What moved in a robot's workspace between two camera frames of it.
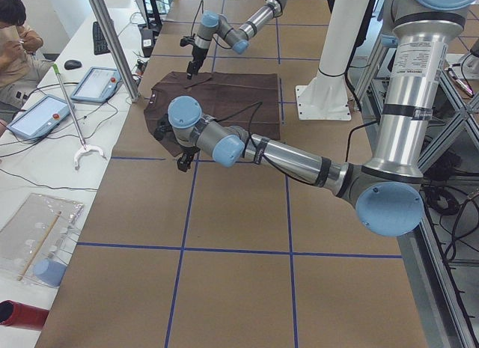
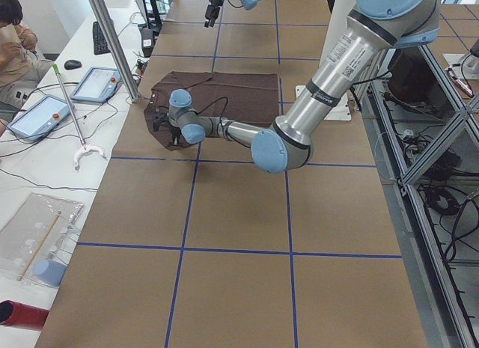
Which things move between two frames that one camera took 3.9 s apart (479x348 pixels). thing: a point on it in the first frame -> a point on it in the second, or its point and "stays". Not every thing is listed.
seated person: (20, 69) stays
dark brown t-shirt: (247, 100) stays
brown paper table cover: (234, 257) stays
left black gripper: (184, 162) -> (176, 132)
